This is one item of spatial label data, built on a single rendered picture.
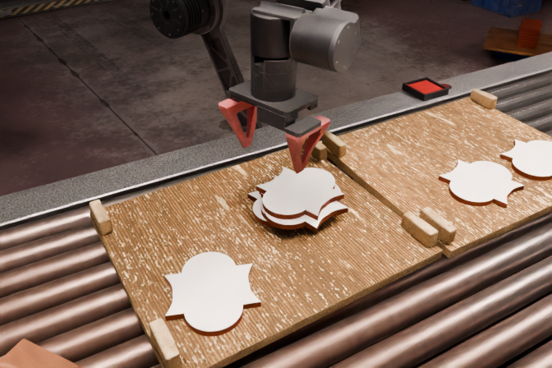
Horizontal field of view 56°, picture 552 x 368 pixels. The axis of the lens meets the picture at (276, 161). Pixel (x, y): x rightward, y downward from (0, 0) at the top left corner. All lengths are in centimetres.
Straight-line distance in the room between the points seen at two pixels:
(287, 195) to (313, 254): 10
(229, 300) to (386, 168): 40
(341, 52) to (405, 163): 41
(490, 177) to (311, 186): 32
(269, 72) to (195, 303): 30
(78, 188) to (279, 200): 37
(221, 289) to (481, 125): 66
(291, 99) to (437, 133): 48
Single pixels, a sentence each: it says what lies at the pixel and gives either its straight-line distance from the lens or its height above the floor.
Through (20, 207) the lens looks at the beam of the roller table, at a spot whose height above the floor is 92.
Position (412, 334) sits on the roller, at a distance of 69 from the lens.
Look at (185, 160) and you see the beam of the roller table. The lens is 99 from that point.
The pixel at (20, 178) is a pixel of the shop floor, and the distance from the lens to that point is 283.
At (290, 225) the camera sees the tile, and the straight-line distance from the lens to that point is 75.
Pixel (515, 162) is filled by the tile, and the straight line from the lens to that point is 101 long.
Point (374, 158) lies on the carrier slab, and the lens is 96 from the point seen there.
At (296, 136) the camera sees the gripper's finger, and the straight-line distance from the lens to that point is 62.
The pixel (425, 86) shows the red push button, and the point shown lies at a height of 93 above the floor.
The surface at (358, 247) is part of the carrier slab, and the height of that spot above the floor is 94.
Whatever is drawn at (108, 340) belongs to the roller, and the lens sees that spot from 71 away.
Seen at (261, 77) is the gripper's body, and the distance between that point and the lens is 64.
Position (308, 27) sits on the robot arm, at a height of 126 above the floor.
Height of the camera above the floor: 144
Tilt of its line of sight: 33 degrees down
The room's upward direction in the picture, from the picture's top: straight up
